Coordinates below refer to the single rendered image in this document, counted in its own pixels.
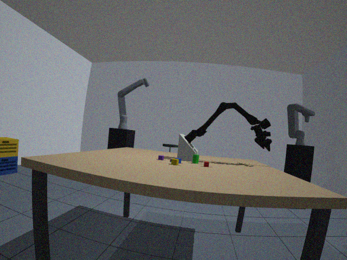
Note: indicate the yellow block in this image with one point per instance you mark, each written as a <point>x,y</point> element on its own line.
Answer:
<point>175,161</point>

